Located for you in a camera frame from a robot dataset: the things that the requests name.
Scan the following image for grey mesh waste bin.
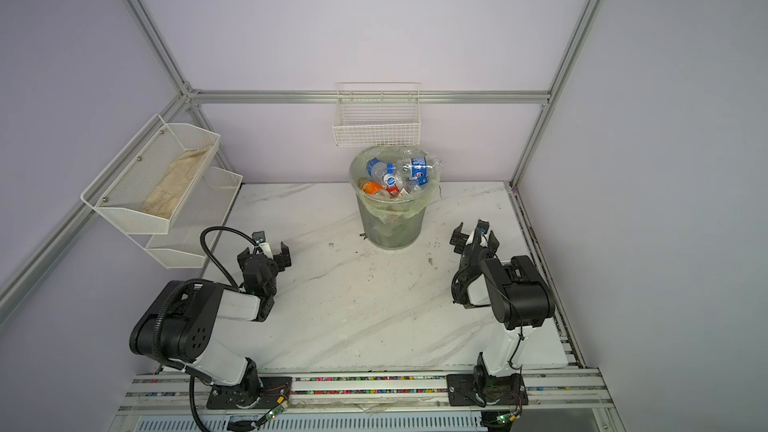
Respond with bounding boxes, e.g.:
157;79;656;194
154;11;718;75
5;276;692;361
348;146;442;250

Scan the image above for red cap clear bottle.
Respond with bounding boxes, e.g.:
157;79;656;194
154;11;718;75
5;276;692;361
385;183;402;197

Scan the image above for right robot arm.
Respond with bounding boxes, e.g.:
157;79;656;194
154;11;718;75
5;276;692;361
447;220;555;407

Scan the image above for aluminium front rail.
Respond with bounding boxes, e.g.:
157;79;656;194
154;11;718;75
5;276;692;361
109;369;624;431

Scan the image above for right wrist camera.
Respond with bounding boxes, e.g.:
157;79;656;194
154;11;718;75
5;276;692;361
473;227;488;247

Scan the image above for aluminium frame profiles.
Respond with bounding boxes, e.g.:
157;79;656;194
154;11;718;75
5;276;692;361
1;0;603;329

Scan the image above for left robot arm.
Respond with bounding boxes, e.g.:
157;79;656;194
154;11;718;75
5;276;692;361
129;243;292;402

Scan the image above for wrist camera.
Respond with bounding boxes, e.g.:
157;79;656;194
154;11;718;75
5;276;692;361
473;227;488;247
251;231;273;259

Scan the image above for small clear bottle blue white label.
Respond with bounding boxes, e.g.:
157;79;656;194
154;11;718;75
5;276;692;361
365;157;401;188

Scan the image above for green plastic bin liner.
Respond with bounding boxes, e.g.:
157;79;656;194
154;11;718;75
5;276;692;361
349;146;442;223

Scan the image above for white wire wall basket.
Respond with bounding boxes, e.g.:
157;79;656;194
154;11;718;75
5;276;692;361
332;82;421;147

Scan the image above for small crushed bottle blue label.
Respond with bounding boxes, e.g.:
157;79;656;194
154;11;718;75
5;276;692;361
397;156;441;186

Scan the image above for beige cloth in shelf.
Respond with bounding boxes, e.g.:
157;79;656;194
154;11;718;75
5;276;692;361
140;147;211;219

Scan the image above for white two-tier mesh shelf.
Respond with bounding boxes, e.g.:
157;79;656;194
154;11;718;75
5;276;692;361
81;115;242;269

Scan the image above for orange NFC juice bottle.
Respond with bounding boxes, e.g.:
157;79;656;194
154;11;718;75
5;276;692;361
357;177;389;197

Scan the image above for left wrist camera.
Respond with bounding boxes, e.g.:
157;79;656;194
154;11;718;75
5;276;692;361
251;231;273;259

